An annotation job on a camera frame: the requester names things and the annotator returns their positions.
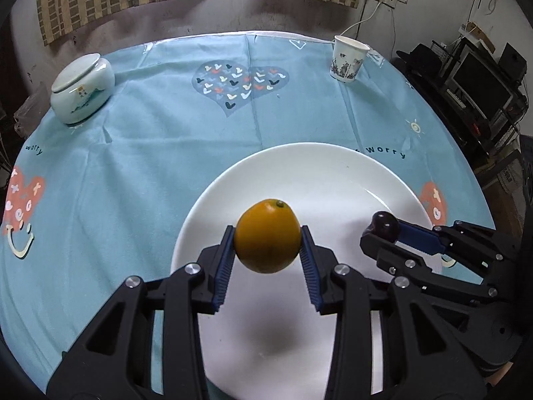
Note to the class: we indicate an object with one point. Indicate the light blue patterned tablecloth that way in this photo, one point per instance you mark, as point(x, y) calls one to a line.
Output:
point(89, 205)

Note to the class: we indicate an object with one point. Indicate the patterned paper cup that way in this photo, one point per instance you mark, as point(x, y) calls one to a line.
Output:
point(347, 58)

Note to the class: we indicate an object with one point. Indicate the small yellow tomato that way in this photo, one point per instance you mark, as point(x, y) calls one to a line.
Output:
point(268, 237)

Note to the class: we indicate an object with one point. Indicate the black hat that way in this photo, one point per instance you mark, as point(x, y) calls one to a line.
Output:
point(422, 60)

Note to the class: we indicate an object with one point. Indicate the white oval plate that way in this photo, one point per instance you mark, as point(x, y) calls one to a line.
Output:
point(267, 341)

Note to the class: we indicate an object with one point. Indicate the dark purple plum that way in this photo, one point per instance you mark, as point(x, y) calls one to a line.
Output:
point(386, 226)

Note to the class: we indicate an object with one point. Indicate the computer monitor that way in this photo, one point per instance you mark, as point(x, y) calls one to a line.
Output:
point(480, 85)

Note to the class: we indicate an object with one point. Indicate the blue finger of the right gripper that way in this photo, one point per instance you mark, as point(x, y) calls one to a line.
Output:
point(422, 239)
point(399, 259)

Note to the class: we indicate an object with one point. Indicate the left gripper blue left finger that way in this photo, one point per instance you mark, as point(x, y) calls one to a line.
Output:
point(217, 263)

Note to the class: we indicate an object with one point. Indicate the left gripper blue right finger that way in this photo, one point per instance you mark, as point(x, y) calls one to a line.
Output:
point(318, 265)

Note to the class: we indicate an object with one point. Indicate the celadon lidded ceramic jar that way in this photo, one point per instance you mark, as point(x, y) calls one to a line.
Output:
point(82, 88)

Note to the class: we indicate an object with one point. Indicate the clear plastic bag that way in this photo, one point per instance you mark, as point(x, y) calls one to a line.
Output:
point(30, 114)

